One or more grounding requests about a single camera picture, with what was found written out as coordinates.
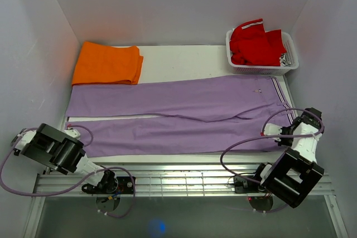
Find aluminium rail frame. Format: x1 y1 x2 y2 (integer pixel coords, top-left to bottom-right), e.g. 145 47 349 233
32 120 335 198

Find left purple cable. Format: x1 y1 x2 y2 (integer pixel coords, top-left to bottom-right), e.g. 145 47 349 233
0 125 137 219

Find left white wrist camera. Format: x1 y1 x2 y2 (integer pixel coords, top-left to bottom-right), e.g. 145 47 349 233
64 128 81 139

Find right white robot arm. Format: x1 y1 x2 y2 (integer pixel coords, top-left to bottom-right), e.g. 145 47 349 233
252 108 324 208

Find purple cable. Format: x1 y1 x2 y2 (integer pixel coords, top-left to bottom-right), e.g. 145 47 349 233
0 125 137 219
220 108 326 213

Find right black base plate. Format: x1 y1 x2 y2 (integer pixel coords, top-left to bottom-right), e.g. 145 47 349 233
233 174 287 194

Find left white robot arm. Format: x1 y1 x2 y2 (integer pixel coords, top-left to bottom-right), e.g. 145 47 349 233
11 123 119 194

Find purple trousers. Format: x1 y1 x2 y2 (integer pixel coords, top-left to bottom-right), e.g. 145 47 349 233
66 75 293 157

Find red trousers in basket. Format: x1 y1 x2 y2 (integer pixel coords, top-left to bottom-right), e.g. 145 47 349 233
229 18 287 67

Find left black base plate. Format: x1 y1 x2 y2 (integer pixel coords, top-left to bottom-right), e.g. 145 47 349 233
81 176 134 195

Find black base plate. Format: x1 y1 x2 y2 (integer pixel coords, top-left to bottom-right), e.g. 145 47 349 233
81 176 134 195
233 174 287 194

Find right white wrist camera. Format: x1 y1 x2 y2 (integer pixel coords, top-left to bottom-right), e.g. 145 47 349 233
260 123 282 136

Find folded orange trousers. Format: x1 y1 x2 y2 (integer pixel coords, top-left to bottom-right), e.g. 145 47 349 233
71 41 143 86

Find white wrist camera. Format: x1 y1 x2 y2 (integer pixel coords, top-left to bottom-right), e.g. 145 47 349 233
64 128 81 139
260 123 282 136

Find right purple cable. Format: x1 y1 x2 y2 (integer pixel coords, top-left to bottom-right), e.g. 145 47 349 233
220 108 326 213

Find white plastic basket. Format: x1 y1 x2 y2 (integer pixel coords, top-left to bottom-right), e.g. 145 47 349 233
225 28 299 76

